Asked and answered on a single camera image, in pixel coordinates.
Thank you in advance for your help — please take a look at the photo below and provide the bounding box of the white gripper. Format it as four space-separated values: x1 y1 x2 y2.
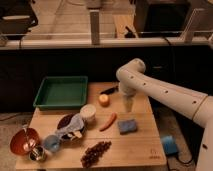
119 83 136 113

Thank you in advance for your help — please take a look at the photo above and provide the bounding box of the yellow red apple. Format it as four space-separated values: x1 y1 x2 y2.
98 94 110 107

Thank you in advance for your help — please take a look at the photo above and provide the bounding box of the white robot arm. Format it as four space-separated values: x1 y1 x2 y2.
116 58 213 171

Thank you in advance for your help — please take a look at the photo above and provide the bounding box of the white paper cup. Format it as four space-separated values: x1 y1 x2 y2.
80 104 96 123

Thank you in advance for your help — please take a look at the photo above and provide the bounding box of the blue small cup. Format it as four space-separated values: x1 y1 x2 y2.
43 135 60 153

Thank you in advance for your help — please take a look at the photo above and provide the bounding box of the small metal cup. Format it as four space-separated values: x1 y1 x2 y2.
29 146 46 162

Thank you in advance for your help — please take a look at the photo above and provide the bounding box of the blue sponge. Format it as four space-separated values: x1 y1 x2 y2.
117 119 137 134

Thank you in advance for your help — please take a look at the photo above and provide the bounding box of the light blue cloth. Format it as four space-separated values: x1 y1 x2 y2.
54 113 86 140

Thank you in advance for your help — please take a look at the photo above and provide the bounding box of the bunch of dark grapes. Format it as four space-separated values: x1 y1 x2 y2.
81 141 111 168

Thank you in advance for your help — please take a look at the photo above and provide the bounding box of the green plastic tray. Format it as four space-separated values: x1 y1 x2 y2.
33 76 88 110

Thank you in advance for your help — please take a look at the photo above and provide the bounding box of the black box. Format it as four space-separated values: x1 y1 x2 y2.
133 0 190 32

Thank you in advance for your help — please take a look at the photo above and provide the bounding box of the red bowl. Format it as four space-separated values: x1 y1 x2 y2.
10 128 40 156

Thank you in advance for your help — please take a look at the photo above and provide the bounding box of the black handled tool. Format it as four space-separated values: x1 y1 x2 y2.
100 86 118 95

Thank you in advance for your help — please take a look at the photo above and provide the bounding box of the metal frame post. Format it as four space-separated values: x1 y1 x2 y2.
90 10 100 45

